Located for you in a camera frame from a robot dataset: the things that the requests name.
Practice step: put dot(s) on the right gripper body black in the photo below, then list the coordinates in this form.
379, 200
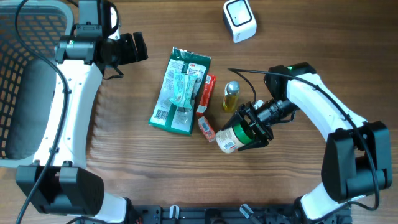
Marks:
257, 122

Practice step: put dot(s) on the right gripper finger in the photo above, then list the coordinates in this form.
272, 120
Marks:
256, 143
237, 118

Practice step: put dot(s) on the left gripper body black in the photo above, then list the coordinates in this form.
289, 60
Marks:
128, 52

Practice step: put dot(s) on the yellow liquid bottle silver cap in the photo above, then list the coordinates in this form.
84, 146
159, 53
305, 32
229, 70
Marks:
231, 93

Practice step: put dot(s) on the green lid white jar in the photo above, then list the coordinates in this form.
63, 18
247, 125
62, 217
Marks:
233, 138

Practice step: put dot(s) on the pink tissue pack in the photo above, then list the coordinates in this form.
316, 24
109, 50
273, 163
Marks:
206, 129

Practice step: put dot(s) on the red snack packet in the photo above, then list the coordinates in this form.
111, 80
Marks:
206, 95

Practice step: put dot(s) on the green 3M gloves package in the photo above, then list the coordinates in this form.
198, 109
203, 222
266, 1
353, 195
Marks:
167, 116

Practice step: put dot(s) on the light teal small packet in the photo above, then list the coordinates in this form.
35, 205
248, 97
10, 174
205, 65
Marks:
183, 89

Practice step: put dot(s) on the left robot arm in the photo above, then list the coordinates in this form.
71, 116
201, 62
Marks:
57, 181

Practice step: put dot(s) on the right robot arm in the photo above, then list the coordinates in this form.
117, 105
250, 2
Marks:
357, 159

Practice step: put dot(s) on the white barcode scanner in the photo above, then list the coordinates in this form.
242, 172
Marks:
239, 19

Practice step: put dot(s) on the grey plastic mesh basket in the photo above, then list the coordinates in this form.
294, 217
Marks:
27, 82

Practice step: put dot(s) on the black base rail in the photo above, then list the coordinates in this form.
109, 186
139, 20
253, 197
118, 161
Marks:
217, 214

